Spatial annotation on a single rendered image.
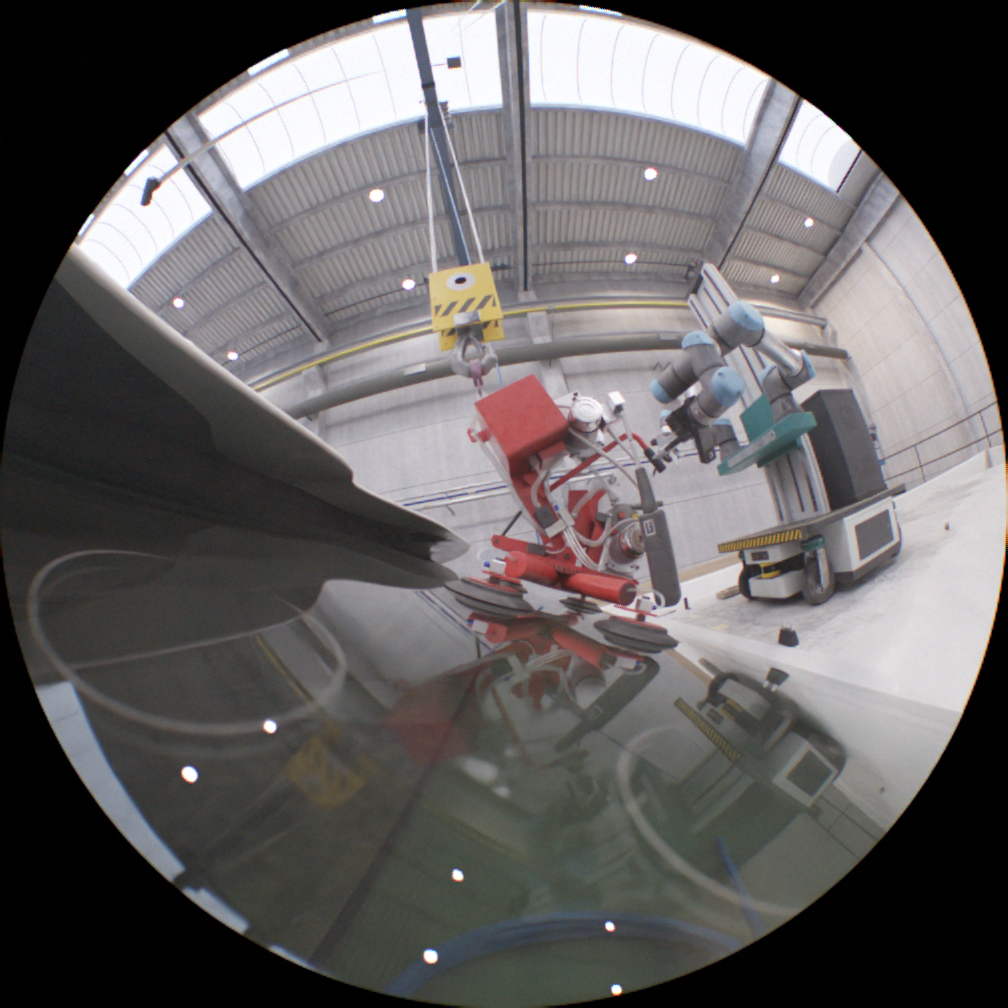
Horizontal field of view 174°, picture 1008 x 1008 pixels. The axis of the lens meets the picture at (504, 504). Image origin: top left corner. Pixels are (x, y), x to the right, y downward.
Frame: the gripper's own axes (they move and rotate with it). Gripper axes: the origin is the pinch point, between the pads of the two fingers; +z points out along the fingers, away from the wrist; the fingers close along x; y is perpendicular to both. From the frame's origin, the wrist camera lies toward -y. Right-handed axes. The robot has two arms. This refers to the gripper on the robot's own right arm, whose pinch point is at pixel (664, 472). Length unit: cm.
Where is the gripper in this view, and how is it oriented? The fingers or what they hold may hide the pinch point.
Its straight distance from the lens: 159.4
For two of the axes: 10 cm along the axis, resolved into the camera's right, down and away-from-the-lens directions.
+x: -4.2, 2.2, 8.8
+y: 8.8, 3.5, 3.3
